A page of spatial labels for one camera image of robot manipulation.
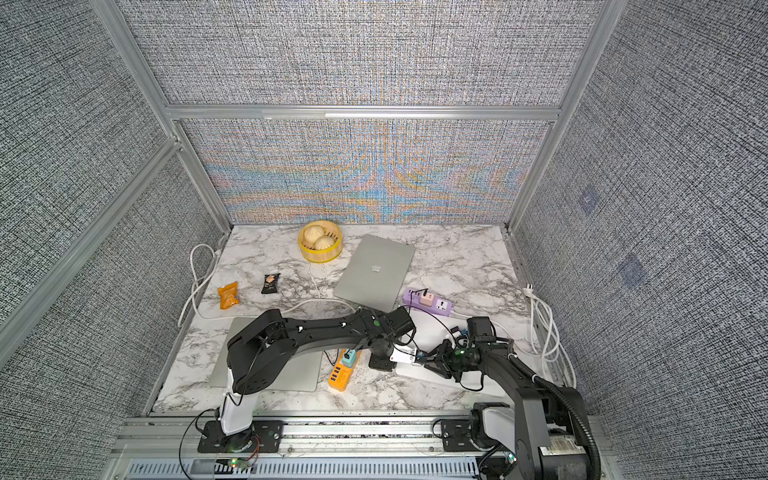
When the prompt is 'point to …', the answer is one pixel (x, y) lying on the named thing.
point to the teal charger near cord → (349, 362)
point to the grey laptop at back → (375, 273)
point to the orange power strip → (341, 373)
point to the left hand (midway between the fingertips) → (397, 356)
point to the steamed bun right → (324, 242)
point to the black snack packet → (270, 283)
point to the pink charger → (427, 299)
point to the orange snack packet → (228, 295)
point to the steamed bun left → (312, 233)
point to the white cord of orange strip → (193, 296)
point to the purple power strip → (441, 305)
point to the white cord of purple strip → (550, 323)
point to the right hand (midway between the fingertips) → (423, 355)
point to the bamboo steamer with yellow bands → (323, 256)
